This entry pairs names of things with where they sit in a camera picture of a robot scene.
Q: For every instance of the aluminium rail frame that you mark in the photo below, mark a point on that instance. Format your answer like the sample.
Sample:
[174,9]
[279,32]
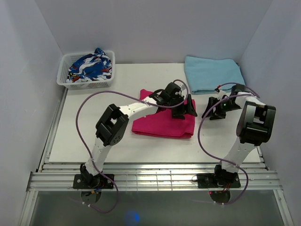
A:
[140,177]

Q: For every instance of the blue white patterned garment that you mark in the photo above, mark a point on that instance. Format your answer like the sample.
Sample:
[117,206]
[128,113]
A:
[91,67]

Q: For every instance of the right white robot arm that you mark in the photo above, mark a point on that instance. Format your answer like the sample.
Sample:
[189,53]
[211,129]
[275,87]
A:
[254,128]

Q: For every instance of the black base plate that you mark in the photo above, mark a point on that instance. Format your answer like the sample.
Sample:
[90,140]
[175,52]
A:
[93,182]
[211,180]

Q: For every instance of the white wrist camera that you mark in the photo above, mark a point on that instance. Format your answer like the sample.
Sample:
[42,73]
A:
[182,85]
[220,93]

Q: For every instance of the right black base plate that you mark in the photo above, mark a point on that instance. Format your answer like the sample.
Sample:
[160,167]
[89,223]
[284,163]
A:
[211,180]

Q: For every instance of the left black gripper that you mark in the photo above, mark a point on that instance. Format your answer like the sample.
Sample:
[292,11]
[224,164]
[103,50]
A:
[186,108]

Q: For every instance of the magenta trousers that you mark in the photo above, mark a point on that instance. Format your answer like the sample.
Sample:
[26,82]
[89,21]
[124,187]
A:
[164,126]

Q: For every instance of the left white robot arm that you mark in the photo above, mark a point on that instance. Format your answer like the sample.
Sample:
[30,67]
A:
[113,123]

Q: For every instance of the folded light blue trousers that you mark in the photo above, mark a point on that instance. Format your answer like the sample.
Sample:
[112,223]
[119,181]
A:
[204,75]

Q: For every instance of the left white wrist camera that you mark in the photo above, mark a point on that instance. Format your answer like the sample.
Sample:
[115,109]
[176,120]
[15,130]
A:
[182,85]

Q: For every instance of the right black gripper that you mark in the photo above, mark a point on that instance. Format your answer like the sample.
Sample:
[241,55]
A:
[217,115]

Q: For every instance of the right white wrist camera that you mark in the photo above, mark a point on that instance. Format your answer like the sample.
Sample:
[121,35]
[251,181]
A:
[220,93]

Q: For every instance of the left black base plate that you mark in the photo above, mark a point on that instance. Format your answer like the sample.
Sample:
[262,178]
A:
[93,182]

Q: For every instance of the white plastic basket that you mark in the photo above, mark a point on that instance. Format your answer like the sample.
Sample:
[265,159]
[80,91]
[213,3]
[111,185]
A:
[66,62]

